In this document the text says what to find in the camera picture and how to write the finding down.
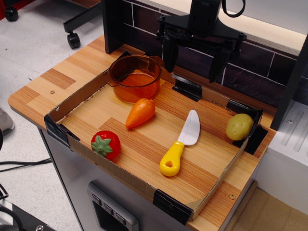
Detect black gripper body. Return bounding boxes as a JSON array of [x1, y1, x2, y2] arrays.
[[156, 0, 246, 56]]

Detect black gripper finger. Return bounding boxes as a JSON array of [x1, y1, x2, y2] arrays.
[[209, 48, 231, 83], [162, 36, 179, 73]]

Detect yellow handled toy knife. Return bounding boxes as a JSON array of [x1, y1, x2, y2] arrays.
[[159, 110, 201, 177]]

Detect amber transparent plastic pot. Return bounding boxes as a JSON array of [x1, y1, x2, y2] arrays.
[[108, 54, 163, 103]]

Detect cardboard fence with black tape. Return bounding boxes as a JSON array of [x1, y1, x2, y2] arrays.
[[44, 71, 269, 230]]

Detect orange toy carrot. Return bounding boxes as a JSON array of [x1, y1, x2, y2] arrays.
[[126, 98, 156, 129]]

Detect yellow toy potato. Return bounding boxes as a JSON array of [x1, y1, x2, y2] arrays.
[[226, 114, 254, 141]]

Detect black office chair base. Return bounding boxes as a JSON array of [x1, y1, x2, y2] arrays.
[[63, 0, 102, 49]]

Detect red toy tomato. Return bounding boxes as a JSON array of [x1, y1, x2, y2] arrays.
[[91, 130, 121, 160]]

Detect black caster wheel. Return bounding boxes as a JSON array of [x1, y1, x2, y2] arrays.
[[4, 6, 18, 22]]

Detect grey toy oven panel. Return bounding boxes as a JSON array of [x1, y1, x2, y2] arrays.
[[87, 182, 140, 231]]

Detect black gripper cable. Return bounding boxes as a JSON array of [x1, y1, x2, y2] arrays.
[[221, 0, 246, 18]]

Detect black cable on floor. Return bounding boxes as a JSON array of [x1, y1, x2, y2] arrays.
[[0, 158, 52, 173]]

